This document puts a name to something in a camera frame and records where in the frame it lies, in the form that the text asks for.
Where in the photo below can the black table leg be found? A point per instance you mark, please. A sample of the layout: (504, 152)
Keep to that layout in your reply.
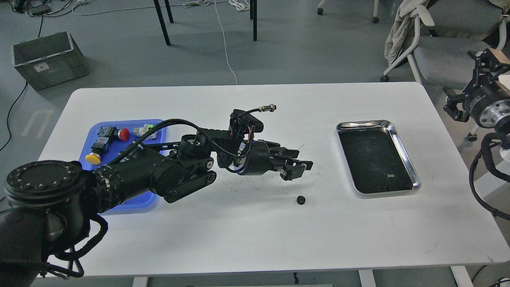
(253, 17)
(162, 22)

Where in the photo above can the silver metal tray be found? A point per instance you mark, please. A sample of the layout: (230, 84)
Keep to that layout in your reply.
(378, 163)

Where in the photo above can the grey green storage crate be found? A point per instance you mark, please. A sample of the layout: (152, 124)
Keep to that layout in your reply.
(49, 60)

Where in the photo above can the red push button switch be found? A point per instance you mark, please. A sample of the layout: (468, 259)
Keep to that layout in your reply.
(112, 133)

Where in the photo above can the black table leg right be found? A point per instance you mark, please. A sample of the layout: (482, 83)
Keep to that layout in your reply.
(253, 17)

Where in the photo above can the black table leg left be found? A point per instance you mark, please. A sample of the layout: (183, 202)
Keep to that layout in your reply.
(162, 22)

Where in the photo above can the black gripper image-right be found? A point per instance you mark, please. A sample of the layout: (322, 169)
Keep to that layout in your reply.
(487, 100)

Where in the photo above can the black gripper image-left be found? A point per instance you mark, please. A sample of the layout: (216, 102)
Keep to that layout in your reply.
(271, 156)

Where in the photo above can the grey green switch module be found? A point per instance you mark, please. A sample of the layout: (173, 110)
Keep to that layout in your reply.
(148, 129)

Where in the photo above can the beige cloth on chair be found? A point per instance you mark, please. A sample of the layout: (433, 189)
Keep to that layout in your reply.
(400, 28)

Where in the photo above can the blue plastic tray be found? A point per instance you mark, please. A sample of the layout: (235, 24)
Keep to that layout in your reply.
(142, 203)

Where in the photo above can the black wrist camera image-left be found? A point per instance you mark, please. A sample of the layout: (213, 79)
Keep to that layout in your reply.
(243, 122)

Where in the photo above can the yellow push button switch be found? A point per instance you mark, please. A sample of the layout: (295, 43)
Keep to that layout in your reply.
(100, 146)

